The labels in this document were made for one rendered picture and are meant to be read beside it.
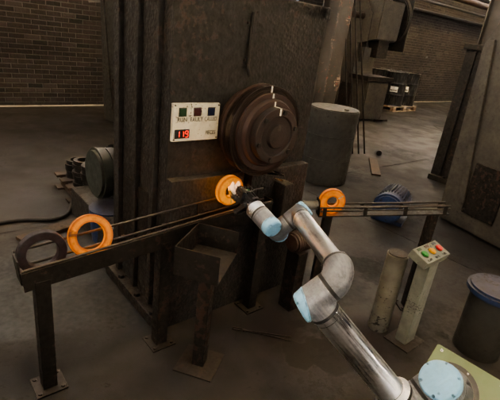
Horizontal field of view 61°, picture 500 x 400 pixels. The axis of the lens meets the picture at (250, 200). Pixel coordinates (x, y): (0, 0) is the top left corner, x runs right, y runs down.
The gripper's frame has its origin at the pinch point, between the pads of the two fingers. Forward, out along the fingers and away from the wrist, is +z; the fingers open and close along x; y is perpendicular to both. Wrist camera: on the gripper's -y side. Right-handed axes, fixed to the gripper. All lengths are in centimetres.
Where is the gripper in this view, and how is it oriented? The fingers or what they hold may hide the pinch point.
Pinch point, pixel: (229, 186)
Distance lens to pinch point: 215.8
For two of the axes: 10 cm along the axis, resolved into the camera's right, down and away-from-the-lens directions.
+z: -5.6, -6.0, 5.7
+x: -7.7, 1.4, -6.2
